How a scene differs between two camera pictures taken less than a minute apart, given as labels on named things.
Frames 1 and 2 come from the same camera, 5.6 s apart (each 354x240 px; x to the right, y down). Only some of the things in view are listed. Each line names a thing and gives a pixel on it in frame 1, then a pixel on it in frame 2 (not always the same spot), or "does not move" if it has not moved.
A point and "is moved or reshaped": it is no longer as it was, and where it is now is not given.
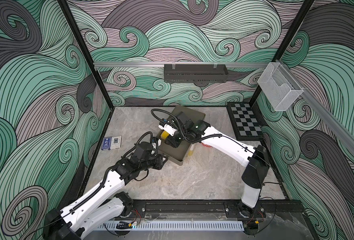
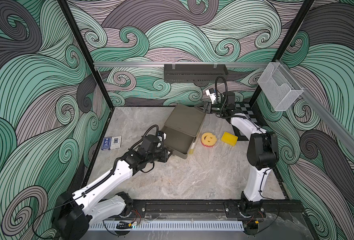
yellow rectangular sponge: [164, 134] is moved or reshaped
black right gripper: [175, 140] → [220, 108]
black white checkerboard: [245, 125] does not move
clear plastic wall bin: [280, 88] does not move
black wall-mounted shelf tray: [195, 73] does not move
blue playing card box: [106, 143] does not move
